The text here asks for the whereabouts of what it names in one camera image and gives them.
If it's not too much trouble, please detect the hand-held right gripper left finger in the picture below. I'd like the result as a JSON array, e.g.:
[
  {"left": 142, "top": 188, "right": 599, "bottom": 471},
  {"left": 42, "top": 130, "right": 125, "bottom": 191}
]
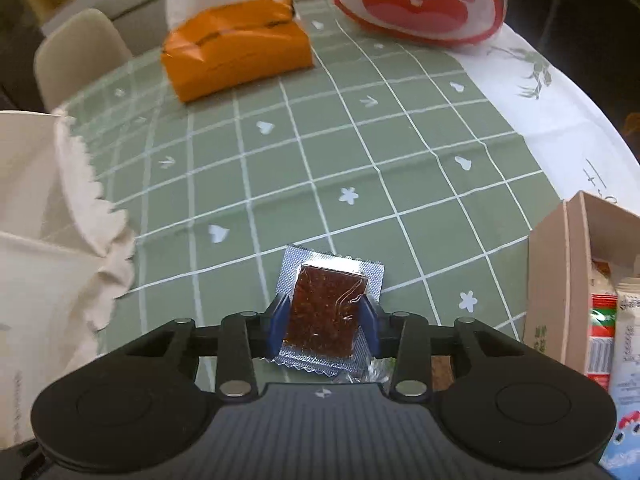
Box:
[{"left": 127, "top": 293, "right": 291, "bottom": 398}]

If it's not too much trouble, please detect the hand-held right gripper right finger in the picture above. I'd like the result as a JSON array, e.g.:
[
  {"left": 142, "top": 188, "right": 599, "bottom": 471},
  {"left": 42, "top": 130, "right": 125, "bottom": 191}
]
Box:
[{"left": 361, "top": 295, "right": 523, "bottom": 399}]

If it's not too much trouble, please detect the dark square snack packet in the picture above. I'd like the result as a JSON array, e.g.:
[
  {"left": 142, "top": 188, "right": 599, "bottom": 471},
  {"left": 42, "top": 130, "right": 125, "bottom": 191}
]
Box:
[{"left": 272, "top": 244, "right": 386, "bottom": 385}]

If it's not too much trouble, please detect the pink cardboard box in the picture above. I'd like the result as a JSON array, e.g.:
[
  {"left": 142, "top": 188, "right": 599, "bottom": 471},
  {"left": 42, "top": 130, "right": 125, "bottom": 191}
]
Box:
[{"left": 527, "top": 191, "right": 640, "bottom": 377}]

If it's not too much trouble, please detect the red label bread packet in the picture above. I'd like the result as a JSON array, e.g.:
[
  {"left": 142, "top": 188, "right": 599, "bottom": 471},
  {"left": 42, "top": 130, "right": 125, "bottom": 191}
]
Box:
[{"left": 585, "top": 259, "right": 619, "bottom": 392}]

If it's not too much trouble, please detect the green checked tablecloth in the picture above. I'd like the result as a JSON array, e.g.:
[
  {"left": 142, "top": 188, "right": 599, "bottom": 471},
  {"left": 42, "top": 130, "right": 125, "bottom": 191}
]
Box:
[{"left": 52, "top": 0, "right": 640, "bottom": 392}]

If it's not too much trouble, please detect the cream printed paper bag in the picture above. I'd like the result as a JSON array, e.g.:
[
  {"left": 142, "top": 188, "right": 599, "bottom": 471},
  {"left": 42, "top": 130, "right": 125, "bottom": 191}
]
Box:
[{"left": 0, "top": 109, "right": 137, "bottom": 447}]

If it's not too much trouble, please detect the orange tissue pack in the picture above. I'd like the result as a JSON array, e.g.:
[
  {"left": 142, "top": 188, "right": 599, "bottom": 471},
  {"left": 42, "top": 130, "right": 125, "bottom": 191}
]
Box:
[{"left": 160, "top": 0, "right": 316, "bottom": 104}]

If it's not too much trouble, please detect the white rabbit face bag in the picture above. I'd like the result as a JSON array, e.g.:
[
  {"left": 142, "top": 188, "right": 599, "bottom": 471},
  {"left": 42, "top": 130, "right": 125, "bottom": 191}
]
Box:
[{"left": 332, "top": 0, "right": 509, "bottom": 51}]

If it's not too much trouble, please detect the beige chair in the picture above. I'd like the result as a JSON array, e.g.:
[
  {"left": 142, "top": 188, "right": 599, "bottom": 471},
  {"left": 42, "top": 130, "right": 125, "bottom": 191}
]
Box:
[{"left": 34, "top": 8, "right": 134, "bottom": 112}]

